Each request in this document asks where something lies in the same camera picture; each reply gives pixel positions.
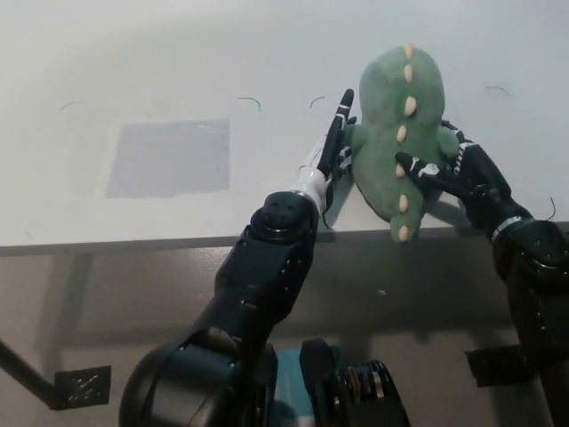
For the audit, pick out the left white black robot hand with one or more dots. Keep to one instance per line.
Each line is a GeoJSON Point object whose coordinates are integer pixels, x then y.
{"type": "Point", "coordinates": [330, 147]}

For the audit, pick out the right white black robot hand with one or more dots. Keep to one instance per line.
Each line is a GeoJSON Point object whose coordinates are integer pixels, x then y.
{"type": "Point", "coordinates": [480, 178]}

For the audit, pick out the green plush dinosaur toy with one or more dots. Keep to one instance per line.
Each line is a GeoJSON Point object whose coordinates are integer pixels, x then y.
{"type": "Point", "coordinates": [387, 147]}

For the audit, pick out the grey tape square patch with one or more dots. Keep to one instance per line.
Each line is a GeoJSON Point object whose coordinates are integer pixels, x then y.
{"type": "Point", "coordinates": [171, 158]}

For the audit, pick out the black table leg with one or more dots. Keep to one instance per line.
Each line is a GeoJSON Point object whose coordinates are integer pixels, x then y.
{"type": "Point", "coordinates": [24, 376]}

